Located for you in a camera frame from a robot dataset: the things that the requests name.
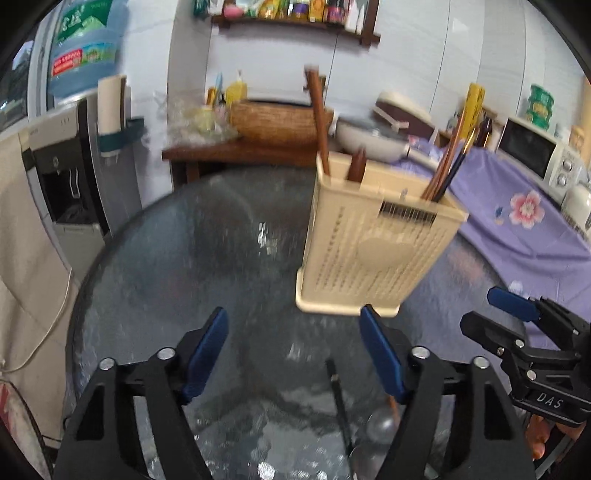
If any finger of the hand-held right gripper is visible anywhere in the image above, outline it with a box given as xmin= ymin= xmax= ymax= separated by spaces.
xmin=460 ymin=311 xmax=527 ymax=366
xmin=487 ymin=286 xmax=581 ymax=334

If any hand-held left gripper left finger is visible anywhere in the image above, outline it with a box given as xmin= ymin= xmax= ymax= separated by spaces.
xmin=53 ymin=306 xmax=230 ymax=480

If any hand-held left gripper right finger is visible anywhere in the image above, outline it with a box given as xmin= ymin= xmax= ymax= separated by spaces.
xmin=359 ymin=304 xmax=539 ymax=480

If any dark brown chopstick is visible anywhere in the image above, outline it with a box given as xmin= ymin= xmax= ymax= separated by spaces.
xmin=326 ymin=359 xmax=355 ymax=460
xmin=440 ymin=128 xmax=478 ymax=202

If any cream plastic utensil holder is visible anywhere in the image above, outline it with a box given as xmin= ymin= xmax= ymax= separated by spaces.
xmin=294 ymin=152 xmax=469 ymax=318

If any metal spoon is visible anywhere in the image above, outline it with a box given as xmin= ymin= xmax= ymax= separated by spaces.
xmin=348 ymin=448 xmax=385 ymax=480

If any person's right hand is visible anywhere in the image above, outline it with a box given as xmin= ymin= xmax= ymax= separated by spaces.
xmin=527 ymin=413 xmax=586 ymax=461

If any purple floral cloth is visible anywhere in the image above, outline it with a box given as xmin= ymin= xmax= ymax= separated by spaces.
xmin=406 ymin=136 xmax=591 ymax=325

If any white kettle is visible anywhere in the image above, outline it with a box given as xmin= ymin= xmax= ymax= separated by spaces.
xmin=561 ymin=182 xmax=591 ymax=232

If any white microwave oven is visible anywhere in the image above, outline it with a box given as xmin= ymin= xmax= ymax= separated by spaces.
xmin=496 ymin=115 xmax=579 ymax=205

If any stack of green cups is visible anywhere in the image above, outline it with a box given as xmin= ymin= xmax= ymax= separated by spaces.
xmin=524 ymin=84 xmax=555 ymax=133

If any yellow wrap roll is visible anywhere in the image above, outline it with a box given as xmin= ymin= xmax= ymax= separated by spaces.
xmin=464 ymin=83 xmax=485 ymax=136

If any dog print cushion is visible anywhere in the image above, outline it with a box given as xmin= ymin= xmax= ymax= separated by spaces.
xmin=0 ymin=381 xmax=48 ymax=480

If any dark wooden side table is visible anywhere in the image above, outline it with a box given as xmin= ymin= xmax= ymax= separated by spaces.
xmin=161 ymin=137 xmax=324 ymax=191

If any beige cloth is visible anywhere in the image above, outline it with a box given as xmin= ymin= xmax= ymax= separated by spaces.
xmin=0 ymin=133 xmax=80 ymax=440

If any white frying pan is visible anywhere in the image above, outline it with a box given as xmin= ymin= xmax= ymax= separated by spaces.
xmin=335 ymin=115 xmax=440 ymax=170

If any white and black water dispenser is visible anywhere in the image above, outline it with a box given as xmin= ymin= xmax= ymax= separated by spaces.
xmin=18 ymin=95 xmax=145 ymax=241

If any brown and white rice cooker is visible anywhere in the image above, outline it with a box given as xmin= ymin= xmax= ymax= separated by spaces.
xmin=373 ymin=91 xmax=437 ymax=138

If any clear plastic bag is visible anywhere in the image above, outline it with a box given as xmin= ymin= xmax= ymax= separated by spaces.
xmin=159 ymin=95 xmax=241 ymax=145

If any wicker basket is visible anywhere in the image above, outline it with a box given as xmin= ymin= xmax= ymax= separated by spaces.
xmin=229 ymin=100 xmax=334 ymax=148

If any yellow dish soap bottle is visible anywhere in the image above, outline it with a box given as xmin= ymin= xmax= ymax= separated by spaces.
xmin=225 ymin=70 xmax=249 ymax=105

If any dark glass window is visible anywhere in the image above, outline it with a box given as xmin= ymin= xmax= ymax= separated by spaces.
xmin=0 ymin=39 xmax=36 ymax=136

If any blue water jug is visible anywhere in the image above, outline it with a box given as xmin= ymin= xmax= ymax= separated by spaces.
xmin=46 ymin=0 xmax=131 ymax=99

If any dark wooden mirror shelf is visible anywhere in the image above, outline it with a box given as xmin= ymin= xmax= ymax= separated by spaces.
xmin=210 ymin=0 xmax=382 ymax=47

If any white cable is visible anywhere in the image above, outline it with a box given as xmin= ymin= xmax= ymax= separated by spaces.
xmin=0 ymin=265 xmax=75 ymax=376

